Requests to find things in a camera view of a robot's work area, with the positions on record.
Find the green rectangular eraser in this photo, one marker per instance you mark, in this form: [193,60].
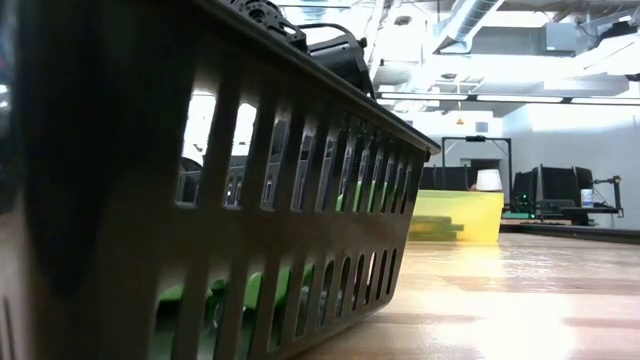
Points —
[357,196]
[172,294]
[252,295]

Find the yellow packaged calculator card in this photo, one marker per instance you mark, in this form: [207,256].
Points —
[435,227]

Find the yellow translucent plastic bin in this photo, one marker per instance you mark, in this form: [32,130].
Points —
[480,215]

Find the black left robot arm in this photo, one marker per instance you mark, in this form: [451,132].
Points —
[340,65]

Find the black flat panel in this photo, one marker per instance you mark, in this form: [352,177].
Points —
[445,178]

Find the long ceiling light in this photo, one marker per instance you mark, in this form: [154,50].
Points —
[605,101]
[425,96]
[520,98]

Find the white tapered bucket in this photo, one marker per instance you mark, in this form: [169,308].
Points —
[489,180]

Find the large black slotted basket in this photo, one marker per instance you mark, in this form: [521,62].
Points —
[125,225]

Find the black monitor group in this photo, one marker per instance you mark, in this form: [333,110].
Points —
[560,182]

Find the white jar with blue label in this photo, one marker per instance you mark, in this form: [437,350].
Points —
[587,197]

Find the black jointed stand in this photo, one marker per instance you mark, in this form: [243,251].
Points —
[618,195]

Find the black gantry frame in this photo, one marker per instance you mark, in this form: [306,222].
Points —
[475,138]

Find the ribbed ceiling duct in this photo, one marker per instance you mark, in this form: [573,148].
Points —
[470,20]

